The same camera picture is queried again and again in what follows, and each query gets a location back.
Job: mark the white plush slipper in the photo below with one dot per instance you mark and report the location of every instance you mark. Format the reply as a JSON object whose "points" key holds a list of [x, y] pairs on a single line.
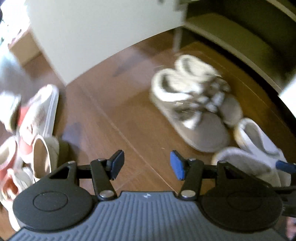
{"points": [[242, 160], [259, 139]]}

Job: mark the cardboard box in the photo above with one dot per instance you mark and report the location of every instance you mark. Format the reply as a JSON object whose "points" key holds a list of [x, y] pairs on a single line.
{"points": [[25, 48]]}

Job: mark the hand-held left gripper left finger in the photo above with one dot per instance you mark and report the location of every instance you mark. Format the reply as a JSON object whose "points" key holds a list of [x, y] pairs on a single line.
{"points": [[116, 164]]}

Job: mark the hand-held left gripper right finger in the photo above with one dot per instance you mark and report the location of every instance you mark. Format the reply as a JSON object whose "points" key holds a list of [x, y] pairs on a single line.
{"points": [[178, 165]]}

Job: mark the white cabinet door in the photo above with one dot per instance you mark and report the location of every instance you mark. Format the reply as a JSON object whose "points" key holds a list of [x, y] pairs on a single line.
{"points": [[289, 97], [104, 34]]}

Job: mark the shoe cabinet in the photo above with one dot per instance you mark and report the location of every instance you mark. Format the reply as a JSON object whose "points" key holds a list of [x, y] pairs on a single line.
{"points": [[242, 34]]}

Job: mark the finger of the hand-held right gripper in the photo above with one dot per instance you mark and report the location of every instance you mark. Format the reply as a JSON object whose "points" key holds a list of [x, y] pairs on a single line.
{"points": [[285, 166]]}

